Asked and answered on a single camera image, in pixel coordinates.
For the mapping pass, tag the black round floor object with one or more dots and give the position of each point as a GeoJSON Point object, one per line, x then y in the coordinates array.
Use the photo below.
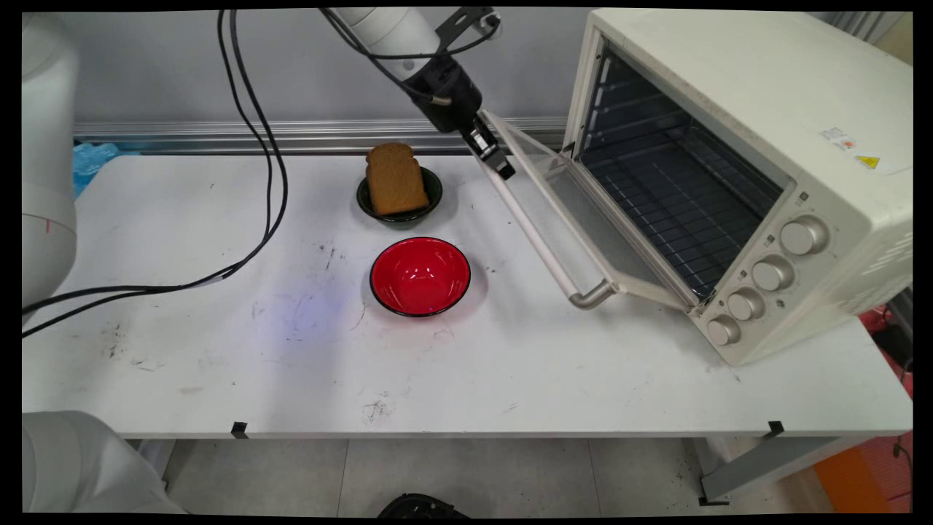
{"type": "Point", "coordinates": [421, 507]}

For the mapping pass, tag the dark green bowl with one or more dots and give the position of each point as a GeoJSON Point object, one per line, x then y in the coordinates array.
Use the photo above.
{"type": "Point", "coordinates": [436, 186]}

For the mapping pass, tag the silver oven knob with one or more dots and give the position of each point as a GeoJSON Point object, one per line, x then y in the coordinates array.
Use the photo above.
{"type": "Point", "coordinates": [772, 274]}
{"type": "Point", "coordinates": [804, 235]}
{"type": "Point", "coordinates": [723, 331]}
{"type": "Point", "coordinates": [745, 305]}

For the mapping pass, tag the brown bread slice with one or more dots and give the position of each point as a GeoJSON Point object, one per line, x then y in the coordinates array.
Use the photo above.
{"type": "Point", "coordinates": [396, 181]}

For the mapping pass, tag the white label sticker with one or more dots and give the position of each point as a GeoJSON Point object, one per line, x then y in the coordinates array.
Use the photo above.
{"type": "Point", "coordinates": [838, 138]}

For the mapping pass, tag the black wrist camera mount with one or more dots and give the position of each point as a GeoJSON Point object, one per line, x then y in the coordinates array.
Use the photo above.
{"type": "Point", "coordinates": [459, 22]}

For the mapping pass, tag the blue plastic bag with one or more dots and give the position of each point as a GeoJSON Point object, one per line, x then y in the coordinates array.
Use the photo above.
{"type": "Point", "coordinates": [91, 160]}

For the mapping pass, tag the yellow warning sticker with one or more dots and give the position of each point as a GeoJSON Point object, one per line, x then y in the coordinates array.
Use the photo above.
{"type": "Point", "coordinates": [868, 162]}

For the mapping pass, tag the red object beside table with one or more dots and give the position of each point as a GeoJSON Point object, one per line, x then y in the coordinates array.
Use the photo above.
{"type": "Point", "coordinates": [885, 343]}

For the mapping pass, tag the red bowl with black rim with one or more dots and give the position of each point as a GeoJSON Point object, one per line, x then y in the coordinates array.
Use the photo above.
{"type": "Point", "coordinates": [420, 277]}

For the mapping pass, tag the aluminium profile rail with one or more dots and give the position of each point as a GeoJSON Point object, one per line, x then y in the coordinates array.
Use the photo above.
{"type": "Point", "coordinates": [291, 136]}

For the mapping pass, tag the cream toaster oven body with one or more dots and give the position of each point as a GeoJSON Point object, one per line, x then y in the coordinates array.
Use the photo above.
{"type": "Point", "coordinates": [824, 87]}

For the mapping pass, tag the black tape marker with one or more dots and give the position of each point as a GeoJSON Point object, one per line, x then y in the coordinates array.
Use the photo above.
{"type": "Point", "coordinates": [240, 429]}
{"type": "Point", "coordinates": [775, 429]}

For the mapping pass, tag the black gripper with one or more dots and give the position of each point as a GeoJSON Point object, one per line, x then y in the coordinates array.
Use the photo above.
{"type": "Point", "coordinates": [448, 95]}

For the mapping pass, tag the grey table leg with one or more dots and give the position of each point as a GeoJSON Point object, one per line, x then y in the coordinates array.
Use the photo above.
{"type": "Point", "coordinates": [765, 463]}

